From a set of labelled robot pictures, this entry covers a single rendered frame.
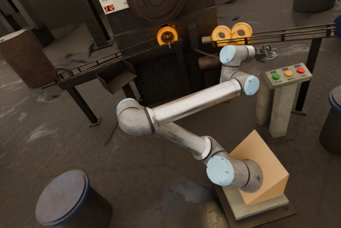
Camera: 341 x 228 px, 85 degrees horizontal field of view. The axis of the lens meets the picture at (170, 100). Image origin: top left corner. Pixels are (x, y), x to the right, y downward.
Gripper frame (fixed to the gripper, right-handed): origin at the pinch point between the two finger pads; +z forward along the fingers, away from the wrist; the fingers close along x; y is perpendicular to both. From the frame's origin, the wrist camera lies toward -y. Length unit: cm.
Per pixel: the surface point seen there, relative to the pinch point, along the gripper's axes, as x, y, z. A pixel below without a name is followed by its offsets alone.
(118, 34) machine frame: 54, -89, -77
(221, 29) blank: 36, -39, -2
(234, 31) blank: 31.4, -32.7, 4.6
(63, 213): -72, -43, -124
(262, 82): -12.3, -22.0, 11.3
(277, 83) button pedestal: -16.9, -3.5, 3.6
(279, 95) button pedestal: -24.2, -10.3, 11.8
